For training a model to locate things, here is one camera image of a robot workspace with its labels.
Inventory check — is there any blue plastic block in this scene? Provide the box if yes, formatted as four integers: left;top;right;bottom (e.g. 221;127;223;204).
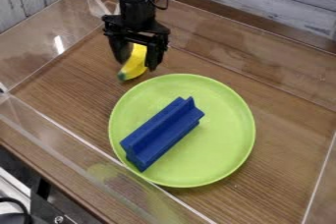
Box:
121;96;205;172

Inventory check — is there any black cable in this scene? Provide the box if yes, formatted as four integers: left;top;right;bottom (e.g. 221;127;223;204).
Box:
0;196;35;224

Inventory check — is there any yellow toy banana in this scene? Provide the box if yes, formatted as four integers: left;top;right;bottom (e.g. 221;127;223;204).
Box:
117;44;147;82

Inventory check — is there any green round plate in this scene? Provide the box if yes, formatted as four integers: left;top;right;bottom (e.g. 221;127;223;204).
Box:
109;74;256;188

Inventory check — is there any clear acrylic tray wall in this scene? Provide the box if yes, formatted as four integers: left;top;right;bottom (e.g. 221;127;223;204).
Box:
0;0;336;224

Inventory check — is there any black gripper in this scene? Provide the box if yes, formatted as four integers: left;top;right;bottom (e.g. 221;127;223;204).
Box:
103;15;171;71

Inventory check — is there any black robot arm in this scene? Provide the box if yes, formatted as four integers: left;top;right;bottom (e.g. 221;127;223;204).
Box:
103;0;171;71

